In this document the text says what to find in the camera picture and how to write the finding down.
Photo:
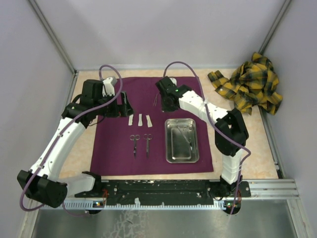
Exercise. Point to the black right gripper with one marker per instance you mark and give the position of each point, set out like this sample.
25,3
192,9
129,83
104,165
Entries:
165,108

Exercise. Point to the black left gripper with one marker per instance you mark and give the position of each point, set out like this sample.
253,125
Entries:
125,109

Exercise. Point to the steel serrated tweezers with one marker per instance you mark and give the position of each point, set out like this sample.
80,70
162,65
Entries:
155,100

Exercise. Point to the white packaged blade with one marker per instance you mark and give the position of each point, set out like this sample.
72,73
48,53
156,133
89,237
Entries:
130,121
140,121

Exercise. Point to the steel forceps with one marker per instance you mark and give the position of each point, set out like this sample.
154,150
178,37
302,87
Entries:
134,138

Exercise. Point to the white packaged instrument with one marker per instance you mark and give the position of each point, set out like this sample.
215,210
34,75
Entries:
149,121

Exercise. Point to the purple cloth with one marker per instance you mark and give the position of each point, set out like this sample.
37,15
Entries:
113,149

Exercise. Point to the surgical scissors steel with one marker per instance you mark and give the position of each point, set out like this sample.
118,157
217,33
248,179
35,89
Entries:
148,137

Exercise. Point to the steel instrument tray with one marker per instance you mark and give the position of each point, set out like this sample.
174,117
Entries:
176,148

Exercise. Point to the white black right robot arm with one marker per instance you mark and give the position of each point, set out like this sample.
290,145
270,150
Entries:
230,132

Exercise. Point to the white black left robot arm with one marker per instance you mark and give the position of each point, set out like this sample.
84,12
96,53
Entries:
41,182

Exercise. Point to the small steel scissors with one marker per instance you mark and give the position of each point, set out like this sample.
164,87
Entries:
185,133

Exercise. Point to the yellow plaid shirt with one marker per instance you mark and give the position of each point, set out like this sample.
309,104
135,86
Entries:
254,83

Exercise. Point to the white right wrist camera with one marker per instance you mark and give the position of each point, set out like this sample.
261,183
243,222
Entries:
174,81

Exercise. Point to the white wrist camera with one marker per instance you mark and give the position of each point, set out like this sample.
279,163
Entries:
174,81
109,86

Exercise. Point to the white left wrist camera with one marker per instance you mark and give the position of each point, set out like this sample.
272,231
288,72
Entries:
109,86

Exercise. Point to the aluminium frame rail front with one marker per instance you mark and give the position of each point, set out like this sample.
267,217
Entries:
255,189

